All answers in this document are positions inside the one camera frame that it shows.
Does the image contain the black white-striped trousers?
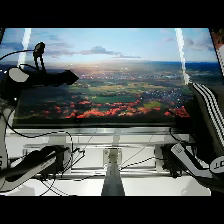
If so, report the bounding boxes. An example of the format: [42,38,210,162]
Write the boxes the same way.
[173,81,224,166]

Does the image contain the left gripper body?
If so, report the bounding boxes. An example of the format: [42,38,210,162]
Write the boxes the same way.
[49,68,80,88]

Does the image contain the silver frame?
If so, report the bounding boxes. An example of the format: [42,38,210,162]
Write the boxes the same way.
[0,126,214,197]

